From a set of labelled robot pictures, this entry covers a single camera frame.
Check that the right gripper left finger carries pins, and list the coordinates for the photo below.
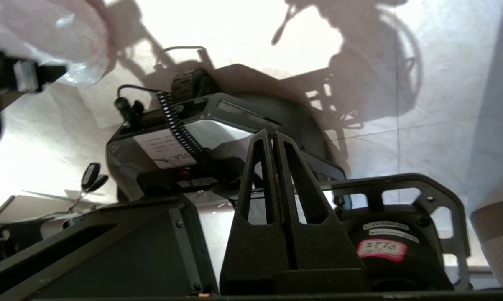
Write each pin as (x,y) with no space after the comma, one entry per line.
(257,246)

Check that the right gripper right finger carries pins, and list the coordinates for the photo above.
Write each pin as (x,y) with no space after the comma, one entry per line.
(318,246)

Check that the clear plastic bag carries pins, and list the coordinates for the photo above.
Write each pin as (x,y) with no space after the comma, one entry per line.
(59,37)

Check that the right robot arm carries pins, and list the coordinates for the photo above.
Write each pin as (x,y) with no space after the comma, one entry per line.
(402,274)

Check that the white ribbed bin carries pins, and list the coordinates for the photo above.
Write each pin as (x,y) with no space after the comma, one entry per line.
(498,246)

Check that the black key fob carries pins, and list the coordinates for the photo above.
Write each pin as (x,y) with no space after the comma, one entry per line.
(90,175)

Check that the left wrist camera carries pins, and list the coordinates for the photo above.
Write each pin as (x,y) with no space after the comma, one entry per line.
(26,76)

